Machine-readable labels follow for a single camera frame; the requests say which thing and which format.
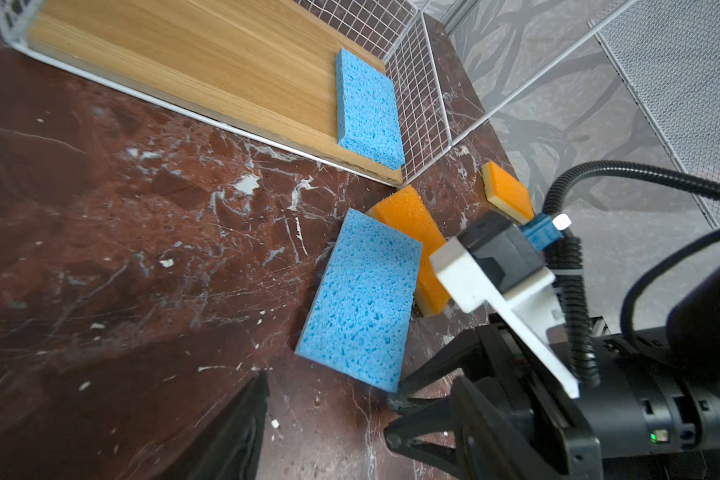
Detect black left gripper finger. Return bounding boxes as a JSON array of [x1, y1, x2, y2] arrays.
[[158, 371, 269, 479]]

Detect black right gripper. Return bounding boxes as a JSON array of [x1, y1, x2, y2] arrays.
[[383, 325, 720, 479]]

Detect blue cellulose sponge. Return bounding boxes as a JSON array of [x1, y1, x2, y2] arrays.
[[295, 209, 422, 393], [335, 49, 405, 170]]

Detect orange scrub sponge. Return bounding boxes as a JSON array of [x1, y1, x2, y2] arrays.
[[365, 184, 452, 318], [481, 161, 534, 224]]

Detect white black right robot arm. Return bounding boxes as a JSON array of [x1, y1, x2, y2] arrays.
[[384, 213, 720, 479]]

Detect aluminium frame profile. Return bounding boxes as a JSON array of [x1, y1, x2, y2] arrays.
[[407, 0, 720, 229]]

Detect white wire wooden shelf rack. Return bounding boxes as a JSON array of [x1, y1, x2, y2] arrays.
[[0, 1, 452, 186]]

